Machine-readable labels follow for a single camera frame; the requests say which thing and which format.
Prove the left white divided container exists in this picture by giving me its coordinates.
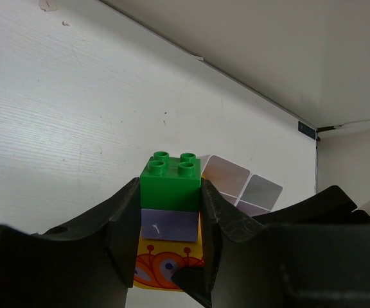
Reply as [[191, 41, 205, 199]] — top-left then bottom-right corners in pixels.
[[199, 155, 251, 206]]

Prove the white divided container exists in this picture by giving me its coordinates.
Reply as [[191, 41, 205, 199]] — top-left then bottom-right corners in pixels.
[[236, 174, 283, 217], [199, 155, 251, 206]]

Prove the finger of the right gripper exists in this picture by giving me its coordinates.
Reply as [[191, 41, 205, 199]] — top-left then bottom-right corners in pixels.
[[172, 267, 211, 308]]

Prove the yellow oval printed lego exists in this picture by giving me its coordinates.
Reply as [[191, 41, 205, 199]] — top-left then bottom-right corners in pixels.
[[134, 209, 204, 291]]

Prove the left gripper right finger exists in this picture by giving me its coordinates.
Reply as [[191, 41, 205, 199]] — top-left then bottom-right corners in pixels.
[[201, 180, 370, 307]]

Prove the right white divided container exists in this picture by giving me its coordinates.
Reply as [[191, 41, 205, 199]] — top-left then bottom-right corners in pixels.
[[236, 174, 283, 217]]

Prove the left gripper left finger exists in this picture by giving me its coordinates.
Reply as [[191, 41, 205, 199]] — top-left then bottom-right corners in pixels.
[[0, 178, 140, 307]]

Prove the lilac green red lego stack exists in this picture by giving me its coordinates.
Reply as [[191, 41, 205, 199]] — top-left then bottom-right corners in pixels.
[[139, 151, 202, 242]]

